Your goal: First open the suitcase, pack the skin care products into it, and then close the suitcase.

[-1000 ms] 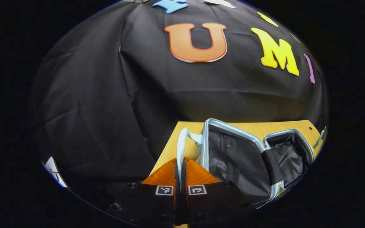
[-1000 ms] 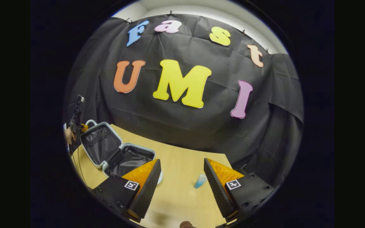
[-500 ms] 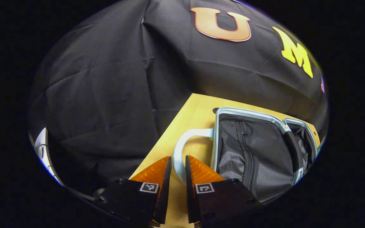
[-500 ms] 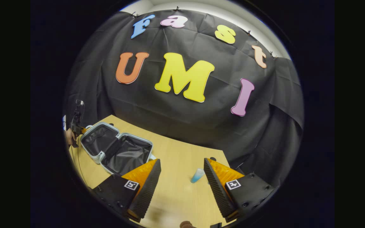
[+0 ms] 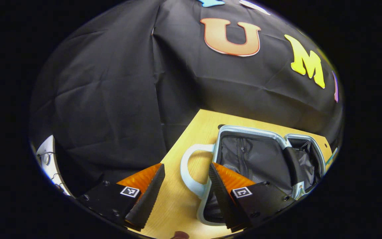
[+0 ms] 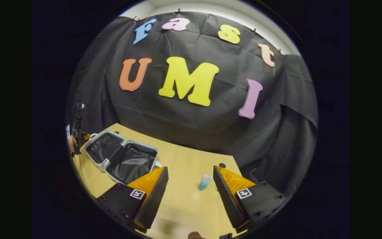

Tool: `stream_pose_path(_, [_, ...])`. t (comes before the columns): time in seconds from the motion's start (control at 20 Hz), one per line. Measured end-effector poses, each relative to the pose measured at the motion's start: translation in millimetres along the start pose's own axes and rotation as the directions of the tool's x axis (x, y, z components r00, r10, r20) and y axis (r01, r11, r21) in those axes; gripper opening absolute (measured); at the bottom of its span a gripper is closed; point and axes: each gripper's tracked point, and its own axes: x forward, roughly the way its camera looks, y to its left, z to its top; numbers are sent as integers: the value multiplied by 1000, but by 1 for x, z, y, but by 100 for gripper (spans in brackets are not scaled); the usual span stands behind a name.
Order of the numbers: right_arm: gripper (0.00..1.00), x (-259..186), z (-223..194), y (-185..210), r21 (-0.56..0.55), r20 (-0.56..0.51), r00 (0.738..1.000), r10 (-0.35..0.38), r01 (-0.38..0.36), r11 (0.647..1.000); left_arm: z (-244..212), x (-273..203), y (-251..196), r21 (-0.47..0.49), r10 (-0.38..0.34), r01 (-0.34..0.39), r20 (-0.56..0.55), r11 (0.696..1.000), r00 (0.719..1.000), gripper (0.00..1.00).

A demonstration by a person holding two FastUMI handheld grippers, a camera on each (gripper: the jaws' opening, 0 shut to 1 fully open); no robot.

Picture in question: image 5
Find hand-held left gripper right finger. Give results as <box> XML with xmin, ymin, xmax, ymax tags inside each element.
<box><xmin>209</xmin><ymin>162</ymin><xmax>297</xmax><ymax>233</ymax></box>

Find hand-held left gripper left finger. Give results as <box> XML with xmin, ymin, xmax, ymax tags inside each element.
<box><xmin>77</xmin><ymin>163</ymin><xmax>165</xmax><ymax>232</ymax></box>

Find white equipment with cables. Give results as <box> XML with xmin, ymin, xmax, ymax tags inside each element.
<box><xmin>37</xmin><ymin>134</ymin><xmax>72</xmax><ymax>196</ymax></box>

